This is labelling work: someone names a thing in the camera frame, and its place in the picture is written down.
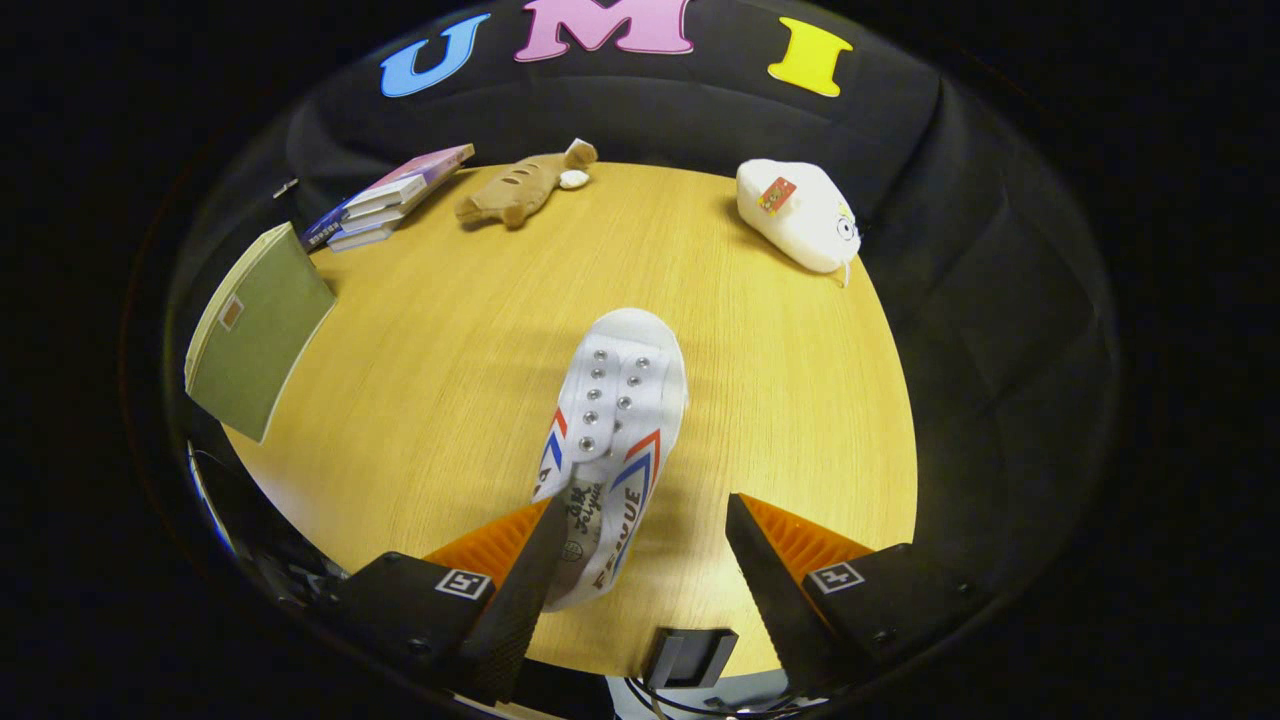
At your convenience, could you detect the pink book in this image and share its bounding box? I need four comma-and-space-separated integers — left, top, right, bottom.
345, 143, 477, 213

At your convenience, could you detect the white paperback book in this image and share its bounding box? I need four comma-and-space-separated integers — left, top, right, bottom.
336, 185, 433, 236

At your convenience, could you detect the white plush toy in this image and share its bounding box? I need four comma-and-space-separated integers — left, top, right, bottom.
736, 158, 863, 288

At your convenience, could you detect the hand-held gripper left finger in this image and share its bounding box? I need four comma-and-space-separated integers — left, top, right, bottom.
330, 498, 571, 706

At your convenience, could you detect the dark blue book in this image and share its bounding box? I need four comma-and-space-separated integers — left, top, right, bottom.
300, 208, 353, 251

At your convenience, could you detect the white canvas shoe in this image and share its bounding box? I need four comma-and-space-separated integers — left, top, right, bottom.
530, 307, 690, 613

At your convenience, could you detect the black cable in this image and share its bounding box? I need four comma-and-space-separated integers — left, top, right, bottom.
626, 676, 801, 718

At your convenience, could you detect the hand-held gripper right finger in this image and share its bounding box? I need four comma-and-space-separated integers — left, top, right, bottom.
725, 493, 993, 699

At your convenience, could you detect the green fabric storage box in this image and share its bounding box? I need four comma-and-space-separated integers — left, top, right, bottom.
184, 222, 338, 444

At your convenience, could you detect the black backdrop cloth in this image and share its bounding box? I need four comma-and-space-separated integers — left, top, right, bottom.
165, 0, 1121, 641

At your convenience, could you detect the brown plush toy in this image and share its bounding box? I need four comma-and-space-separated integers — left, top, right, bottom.
455, 138, 599, 231

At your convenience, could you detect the pale blue book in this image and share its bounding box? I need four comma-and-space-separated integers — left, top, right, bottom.
328, 222, 396, 254

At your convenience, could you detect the black clamp block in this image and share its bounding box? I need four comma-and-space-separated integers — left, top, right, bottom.
640, 627, 740, 692

